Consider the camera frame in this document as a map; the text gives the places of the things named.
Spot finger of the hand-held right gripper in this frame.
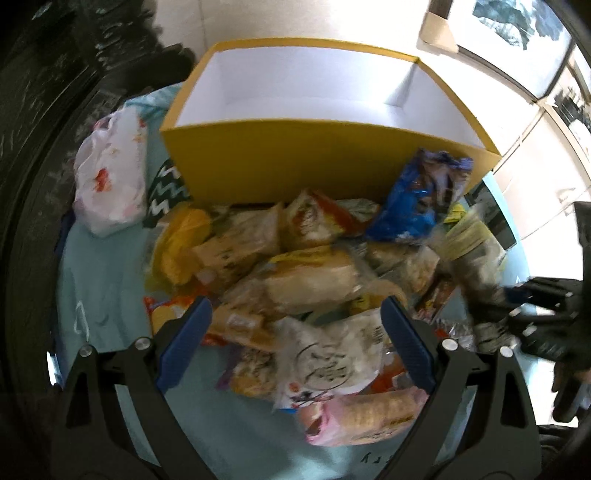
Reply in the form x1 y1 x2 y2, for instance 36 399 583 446
503 276 581 308
510 316 578 358

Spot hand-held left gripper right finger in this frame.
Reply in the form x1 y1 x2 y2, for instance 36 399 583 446
381 295 541 480

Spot framed lotus painting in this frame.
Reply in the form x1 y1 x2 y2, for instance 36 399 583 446
418 0 575 100

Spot white printed plastic bag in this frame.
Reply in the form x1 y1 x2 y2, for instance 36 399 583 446
74 106 148 238

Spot pile of mixed snack packets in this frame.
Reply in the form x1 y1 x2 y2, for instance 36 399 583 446
143 187 462 448

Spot cardboard frame corner protector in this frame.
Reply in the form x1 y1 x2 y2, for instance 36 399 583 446
418 11 458 49

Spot pink biscuit wrapper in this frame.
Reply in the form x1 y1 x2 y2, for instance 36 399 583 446
298 388 428 448

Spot dark carved wooden furniture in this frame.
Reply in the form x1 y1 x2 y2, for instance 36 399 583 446
0 0 195 398

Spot blue snack bag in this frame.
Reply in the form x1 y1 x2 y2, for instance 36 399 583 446
365 148 474 245

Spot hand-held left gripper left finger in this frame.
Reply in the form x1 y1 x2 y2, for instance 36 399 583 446
62 295 213 480

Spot yellow cardboard box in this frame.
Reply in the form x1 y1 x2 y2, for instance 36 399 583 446
159 39 502 206

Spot black white zigzag pouch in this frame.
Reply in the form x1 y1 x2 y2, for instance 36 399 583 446
143 159 195 229

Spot yellow snack bag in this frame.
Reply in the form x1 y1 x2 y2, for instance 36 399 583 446
150 205 213 287

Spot framed flower painting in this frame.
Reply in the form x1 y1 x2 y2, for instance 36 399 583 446
566 44 591 100

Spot clear crinkled snack bag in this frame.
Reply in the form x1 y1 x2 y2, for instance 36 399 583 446
438 215 513 342

